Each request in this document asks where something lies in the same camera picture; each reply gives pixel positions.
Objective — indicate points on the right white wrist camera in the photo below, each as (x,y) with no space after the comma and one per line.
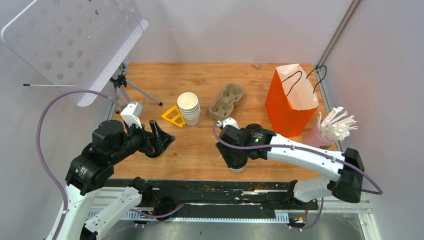
(229,121)

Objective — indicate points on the white tripod stand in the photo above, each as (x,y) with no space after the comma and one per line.
(120,83)

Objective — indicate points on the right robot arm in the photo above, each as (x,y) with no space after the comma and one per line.
(340,172)

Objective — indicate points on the stacked pulp cup carriers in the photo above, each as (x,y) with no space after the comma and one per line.
(223,107)

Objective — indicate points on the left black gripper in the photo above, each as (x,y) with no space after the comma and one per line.
(163,140)

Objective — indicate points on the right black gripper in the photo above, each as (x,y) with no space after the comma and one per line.
(225,152)

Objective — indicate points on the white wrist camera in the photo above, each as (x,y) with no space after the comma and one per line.
(229,121)
(131,114)

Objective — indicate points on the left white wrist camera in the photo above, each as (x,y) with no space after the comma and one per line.
(131,114)

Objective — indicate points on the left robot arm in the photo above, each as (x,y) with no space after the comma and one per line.
(112,142)

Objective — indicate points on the yellow plastic triangle holder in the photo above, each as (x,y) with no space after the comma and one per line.
(174,116)

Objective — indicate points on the stack of white paper cups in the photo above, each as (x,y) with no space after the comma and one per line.
(188,104)

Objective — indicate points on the orange paper bag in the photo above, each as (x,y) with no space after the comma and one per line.
(291,100)

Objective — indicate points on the clear perforated acrylic panel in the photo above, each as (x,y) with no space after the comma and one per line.
(77,45)

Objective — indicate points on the pink cup of wrapped straws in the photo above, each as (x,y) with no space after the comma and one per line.
(335,127)

